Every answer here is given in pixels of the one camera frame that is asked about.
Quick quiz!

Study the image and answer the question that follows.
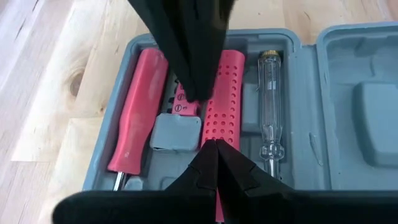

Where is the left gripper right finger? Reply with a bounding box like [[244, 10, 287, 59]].
[[216, 139, 398, 224]]

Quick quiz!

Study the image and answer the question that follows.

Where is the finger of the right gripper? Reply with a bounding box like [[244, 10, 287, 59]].
[[189, 0, 237, 101], [127, 0, 200, 101]]

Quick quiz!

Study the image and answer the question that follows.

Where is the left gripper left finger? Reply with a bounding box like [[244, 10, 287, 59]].
[[52, 139, 218, 224]]

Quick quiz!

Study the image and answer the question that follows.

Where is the grey plastic tool case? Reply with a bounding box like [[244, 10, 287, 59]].
[[81, 21, 398, 193]]

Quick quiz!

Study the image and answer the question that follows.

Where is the red bit holder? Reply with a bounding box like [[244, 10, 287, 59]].
[[161, 73, 201, 116]]

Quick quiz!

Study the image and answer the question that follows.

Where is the red-handled hammer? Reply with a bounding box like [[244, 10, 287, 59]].
[[200, 49, 246, 224]]

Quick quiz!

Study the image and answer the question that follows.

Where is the red-handled screwdriver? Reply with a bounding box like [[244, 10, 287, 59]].
[[107, 47, 169, 192]]

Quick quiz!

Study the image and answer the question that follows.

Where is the clear voltage tester screwdriver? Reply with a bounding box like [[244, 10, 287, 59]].
[[256, 49, 286, 179]]

